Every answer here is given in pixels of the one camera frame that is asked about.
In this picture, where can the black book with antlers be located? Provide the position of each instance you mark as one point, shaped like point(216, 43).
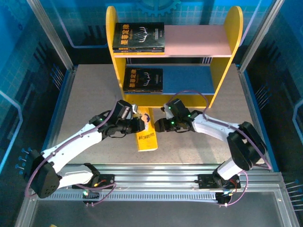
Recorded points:
point(139, 35)
point(142, 80)

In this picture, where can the dark book with man portrait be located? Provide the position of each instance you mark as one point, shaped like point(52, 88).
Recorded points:
point(132, 51)

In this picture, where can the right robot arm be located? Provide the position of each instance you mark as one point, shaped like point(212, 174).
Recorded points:
point(210, 127)

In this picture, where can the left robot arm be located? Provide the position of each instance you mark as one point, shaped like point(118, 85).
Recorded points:
point(78, 142)

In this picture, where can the black connector box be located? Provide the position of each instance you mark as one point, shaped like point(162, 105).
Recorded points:
point(223, 197)
point(91, 195)

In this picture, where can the book with yellow spine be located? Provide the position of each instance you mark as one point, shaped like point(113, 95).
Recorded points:
point(142, 54)

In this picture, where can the yellow bookshelf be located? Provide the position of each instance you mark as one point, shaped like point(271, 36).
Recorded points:
point(233, 28)

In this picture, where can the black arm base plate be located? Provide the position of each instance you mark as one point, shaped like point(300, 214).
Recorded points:
point(206, 180)
point(106, 180)

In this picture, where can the aluminium frame rails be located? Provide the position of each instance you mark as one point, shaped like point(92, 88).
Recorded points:
point(154, 179)

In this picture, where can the aluminium frame post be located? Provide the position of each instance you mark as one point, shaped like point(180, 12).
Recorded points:
point(53, 35)
point(260, 35)

